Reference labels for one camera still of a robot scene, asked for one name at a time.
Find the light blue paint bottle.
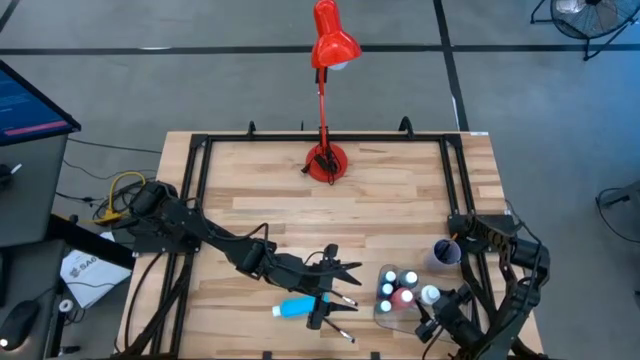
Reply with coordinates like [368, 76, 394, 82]
[271, 294, 331, 319]

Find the grey desk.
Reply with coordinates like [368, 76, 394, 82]
[0, 133, 70, 249]

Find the black side desk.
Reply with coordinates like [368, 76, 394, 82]
[0, 213, 137, 360]

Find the lavender plastic cup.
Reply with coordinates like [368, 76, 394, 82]
[423, 238, 462, 274]

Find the red desk lamp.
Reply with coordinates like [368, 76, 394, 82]
[304, 0, 364, 185]

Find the red paint bottle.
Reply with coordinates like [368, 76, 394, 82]
[392, 287, 416, 310]

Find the computer monitor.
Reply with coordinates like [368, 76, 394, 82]
[0, 59, 82, 147]

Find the white paper sheet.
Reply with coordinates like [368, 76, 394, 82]
[59, 248, 132, 309]

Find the clear plastic bin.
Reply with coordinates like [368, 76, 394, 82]
[373, 263, 476, 346]

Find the black floor fan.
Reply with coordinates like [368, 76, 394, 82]
[529, 0, 640, 62]

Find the white paint bottle with barcode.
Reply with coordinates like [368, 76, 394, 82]
[419, 284, 442, 307]

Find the yellow cable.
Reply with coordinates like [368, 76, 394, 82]
[92, 170, 148, 225]

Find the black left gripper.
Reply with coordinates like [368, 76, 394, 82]
[287, 254, 364, 331]

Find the black computer mouse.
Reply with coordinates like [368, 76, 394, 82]
[0, 299, 41, 351]

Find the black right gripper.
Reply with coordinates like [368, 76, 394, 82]
[414, 283, 484, 349]

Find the black table frame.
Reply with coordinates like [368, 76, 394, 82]
[117, 119, 549, 360]

